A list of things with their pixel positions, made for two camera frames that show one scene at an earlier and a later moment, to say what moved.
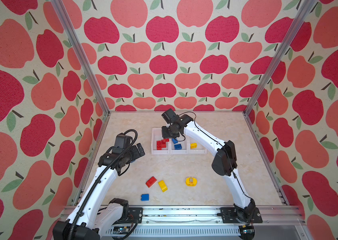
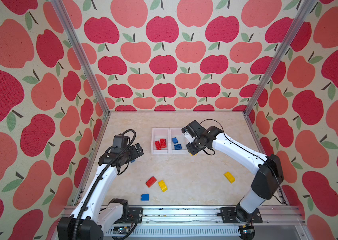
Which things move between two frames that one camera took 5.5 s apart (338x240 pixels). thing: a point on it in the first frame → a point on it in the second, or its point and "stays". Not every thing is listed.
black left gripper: (136, 153) stays
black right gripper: (164, 135) → (190, 150)
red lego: (159, 145) stays
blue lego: (177, 147) stays
